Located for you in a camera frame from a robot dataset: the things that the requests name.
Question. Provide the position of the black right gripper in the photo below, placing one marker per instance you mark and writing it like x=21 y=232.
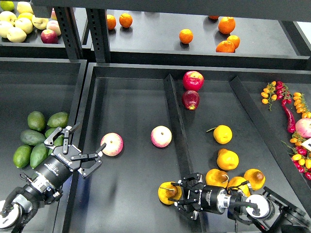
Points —
x=201 y=197

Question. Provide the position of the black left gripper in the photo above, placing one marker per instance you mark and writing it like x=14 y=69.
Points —
x=57 y=168

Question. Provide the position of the dark green avocado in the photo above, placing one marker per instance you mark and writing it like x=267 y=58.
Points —
x=56 y=142

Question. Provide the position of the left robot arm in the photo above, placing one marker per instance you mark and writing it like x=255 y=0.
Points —
x=44 y=187

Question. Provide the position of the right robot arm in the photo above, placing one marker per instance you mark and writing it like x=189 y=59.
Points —
x=268 y=211

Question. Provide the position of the green avocado lower middle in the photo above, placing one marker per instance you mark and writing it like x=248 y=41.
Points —
x=39 y=154

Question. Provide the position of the green avocado centre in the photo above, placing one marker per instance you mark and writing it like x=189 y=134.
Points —
x=49 y=132

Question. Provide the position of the yellow pear lower left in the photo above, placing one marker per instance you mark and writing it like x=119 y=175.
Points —
x=217 y=177

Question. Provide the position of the green avocado top right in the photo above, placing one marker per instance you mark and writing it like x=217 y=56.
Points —
x=59 y=119

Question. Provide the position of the dark avocado middle left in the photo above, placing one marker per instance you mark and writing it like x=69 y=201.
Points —
x=32 y=137

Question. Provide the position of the bright green avocado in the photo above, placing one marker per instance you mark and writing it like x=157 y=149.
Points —
x=21 y=157

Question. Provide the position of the green avocado top left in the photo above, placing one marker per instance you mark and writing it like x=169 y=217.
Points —
x=36 y=121

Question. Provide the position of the yellow pear bottom centre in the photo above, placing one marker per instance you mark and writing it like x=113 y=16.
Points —
x=237 y=181

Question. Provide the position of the yellow pear middle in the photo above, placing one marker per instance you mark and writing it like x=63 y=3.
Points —
x=227 y=159

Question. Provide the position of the yellow pear with long stem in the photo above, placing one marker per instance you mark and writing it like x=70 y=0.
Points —
x=222 y=134

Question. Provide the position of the pink apple left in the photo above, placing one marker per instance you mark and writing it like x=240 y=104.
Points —
x=114 y=144

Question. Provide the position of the pink apple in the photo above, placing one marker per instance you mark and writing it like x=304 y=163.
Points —
x=114 y=144
x=161 y=136

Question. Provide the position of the pink apple centre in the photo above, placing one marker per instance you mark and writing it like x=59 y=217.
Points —
x=161 y=136

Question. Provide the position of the black centre tray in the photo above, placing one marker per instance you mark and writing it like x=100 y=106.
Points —
x=121 y=196

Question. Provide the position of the dark red apple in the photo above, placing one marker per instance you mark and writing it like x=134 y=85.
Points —
x=190 y=99

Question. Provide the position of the bright red apple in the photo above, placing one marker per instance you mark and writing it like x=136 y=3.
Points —
x=193 y=80

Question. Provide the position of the black upper left tray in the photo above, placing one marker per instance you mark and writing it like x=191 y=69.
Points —
x=33 y=47

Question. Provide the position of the mixed cherry tomatoes lower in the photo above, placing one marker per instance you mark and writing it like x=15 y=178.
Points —
x=300 y=156

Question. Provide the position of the red apple on shelf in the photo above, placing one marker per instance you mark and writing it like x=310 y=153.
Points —
x=49 y=37

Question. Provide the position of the red chili pepper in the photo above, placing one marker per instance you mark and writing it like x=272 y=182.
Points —
x=290 y=118

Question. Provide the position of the orange cherry tomato bunch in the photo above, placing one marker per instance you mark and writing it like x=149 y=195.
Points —
x=269 y=94

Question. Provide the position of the white label card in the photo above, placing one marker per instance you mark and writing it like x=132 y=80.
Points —
x=307 y=144

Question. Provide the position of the pale pink apple shelf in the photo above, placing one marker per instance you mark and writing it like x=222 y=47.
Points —
x=54 y=26

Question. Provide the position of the pale yellow apple front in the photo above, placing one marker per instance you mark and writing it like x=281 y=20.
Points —
x=16 y=35

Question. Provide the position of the pink apple right edge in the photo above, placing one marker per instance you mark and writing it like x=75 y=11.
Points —
x=303 y=127

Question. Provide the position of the pale yellow apple right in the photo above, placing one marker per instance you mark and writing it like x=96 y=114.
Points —
x=40 y=23

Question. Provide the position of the pale yellow apple middle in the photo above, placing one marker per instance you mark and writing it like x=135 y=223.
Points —
x=25 y=24

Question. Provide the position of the orange on shelf leftmost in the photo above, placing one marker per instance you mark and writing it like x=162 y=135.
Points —
x=111 y=22

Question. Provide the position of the pale yellow apple left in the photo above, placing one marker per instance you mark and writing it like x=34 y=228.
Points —
x=4 y=28

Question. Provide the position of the black shelf post left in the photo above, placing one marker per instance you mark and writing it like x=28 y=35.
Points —
x=69 y=31

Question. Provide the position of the black shelf post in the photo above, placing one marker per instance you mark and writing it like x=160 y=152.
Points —
x=97 y=23
x=69 y=31

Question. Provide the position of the black shelf post right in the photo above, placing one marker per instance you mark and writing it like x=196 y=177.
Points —
x=97 y=23

